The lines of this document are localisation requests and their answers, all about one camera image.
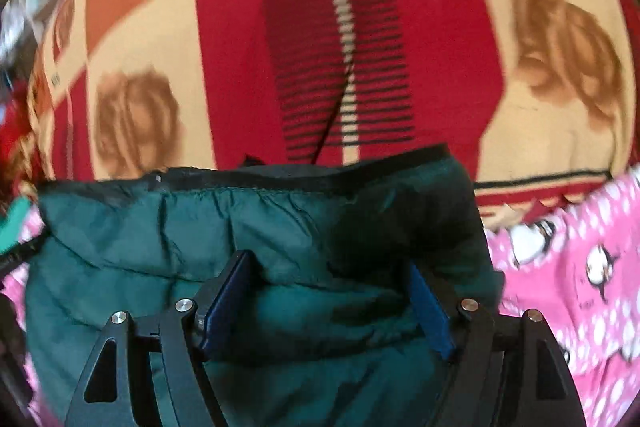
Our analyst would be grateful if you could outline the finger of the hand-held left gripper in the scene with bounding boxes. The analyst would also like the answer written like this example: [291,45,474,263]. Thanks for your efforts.
[0,228,52,277]

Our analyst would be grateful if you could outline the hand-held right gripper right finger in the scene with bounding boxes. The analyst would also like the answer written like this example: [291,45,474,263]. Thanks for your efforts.
[407,262,588,427]

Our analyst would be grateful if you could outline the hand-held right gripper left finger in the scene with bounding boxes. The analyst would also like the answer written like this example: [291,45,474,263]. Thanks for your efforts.
[62,249,254,427]

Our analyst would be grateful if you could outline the dark green puffer jacket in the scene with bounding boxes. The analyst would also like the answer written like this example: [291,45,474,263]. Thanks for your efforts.
[25,144,506,427]

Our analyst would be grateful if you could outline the teal green cloth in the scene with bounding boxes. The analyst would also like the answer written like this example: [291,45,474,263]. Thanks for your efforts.
[0,197,40,254]

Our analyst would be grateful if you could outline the red and gold cloth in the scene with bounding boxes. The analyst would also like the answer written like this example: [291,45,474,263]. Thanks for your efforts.
[0,77,48,200]

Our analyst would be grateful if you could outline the pink penguin printed blanket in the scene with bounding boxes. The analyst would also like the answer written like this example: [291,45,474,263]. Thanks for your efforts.
[0,167,640,427]

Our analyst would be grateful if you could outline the red cream rose printed blanket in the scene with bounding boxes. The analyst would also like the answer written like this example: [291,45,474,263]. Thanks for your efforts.
[27,0,635,223]

